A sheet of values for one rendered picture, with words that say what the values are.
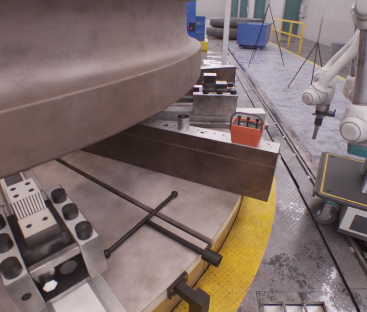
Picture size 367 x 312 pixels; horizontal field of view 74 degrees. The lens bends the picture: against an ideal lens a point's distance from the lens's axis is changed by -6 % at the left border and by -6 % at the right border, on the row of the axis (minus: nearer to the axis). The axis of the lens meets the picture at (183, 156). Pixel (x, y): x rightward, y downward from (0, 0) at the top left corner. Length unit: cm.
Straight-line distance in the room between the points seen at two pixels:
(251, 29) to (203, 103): 870
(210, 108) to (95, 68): 153
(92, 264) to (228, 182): 103
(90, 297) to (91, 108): 79
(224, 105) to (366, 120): 143
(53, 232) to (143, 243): 58
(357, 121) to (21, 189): 160
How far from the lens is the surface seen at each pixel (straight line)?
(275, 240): 200
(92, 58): 137
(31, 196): 109
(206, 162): 176
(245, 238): 196
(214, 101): 261
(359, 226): 213
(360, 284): 199
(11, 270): 102
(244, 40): 1122
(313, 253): 201
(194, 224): 157
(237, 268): 178
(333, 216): 220
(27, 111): 113
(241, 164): 168
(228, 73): 392
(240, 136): 160
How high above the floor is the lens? 143
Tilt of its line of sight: 31 degrees down
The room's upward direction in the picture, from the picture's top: straight up
